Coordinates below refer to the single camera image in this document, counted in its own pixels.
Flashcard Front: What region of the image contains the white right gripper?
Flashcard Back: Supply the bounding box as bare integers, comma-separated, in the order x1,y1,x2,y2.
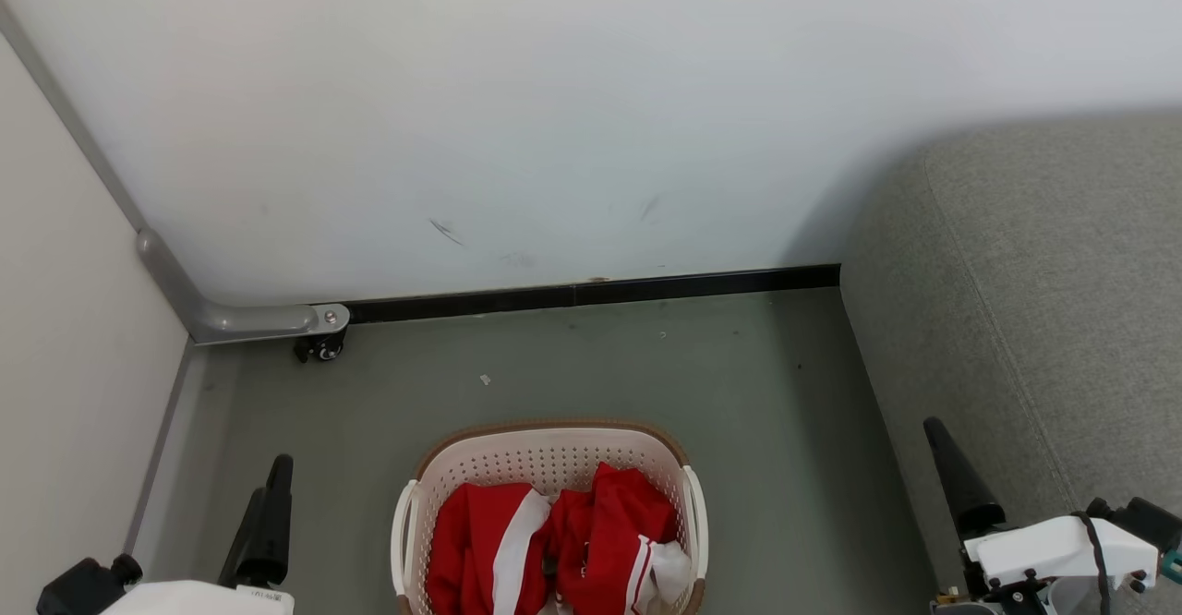
924,417,1161,615

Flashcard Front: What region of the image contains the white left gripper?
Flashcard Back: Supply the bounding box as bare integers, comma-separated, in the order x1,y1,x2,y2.
100,453,296,615

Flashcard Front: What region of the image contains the red garment white collar band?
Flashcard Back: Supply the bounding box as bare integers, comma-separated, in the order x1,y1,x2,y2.
427,481,555,615

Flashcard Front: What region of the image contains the red garment black print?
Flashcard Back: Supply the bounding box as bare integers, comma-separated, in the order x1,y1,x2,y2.
550,463,680,615

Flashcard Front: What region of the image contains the grey fabric sofa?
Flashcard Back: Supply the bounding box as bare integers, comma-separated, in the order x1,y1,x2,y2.
840,112,1182,615

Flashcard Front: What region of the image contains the black caster wheel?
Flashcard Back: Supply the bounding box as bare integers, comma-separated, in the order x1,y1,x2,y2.
294,333,347,364

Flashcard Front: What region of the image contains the cream plastic laundry basket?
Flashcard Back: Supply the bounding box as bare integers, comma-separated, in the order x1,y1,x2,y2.
390,418,710,615

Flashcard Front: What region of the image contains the black baseboard strip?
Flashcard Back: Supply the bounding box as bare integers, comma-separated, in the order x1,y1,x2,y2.
346,264,841,325

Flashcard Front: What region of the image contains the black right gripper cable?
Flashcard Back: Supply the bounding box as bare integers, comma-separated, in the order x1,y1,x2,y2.
1074,513,1111,590

